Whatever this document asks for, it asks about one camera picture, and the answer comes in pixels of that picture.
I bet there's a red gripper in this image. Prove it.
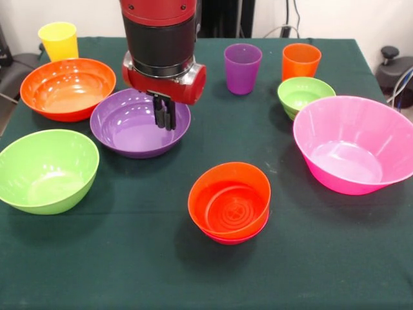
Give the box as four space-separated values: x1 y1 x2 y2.
121 51 208 131

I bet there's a purple plastic bowl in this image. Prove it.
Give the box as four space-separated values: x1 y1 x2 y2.
89 88 192 160

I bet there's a purple plastic cup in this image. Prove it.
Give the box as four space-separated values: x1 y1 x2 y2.
224 43 263 96

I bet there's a small orange plastic bowl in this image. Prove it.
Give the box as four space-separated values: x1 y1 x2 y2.
187 161 272 241

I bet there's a large orange plastic bowl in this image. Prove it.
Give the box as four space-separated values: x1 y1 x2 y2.
19 57 117 123

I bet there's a yellow plastic cup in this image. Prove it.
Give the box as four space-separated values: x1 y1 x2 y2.
37 21 79 63

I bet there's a large green plastic bowl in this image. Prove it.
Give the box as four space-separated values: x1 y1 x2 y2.
0 129 100 216

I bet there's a small green plastic bowl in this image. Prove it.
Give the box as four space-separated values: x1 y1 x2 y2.
277 76 337 121

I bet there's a small red plastic bowl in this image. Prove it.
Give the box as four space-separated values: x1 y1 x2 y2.
200 209 270 246

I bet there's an orange plastic cup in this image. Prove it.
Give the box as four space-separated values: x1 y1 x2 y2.
281 43 323 81

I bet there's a grey office chair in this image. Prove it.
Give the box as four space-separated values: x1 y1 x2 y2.
0 21 49 104

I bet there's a large pink plastic bowl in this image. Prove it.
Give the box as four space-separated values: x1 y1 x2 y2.
292 95 413 196

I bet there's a dark green tablecloth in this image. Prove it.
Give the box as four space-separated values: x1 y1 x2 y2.
0 36 413 310

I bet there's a black hanging cable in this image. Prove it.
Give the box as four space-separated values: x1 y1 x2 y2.
291 0 303 27

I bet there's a white and blue cable bundle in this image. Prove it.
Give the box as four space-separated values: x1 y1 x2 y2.
387 69 413 110

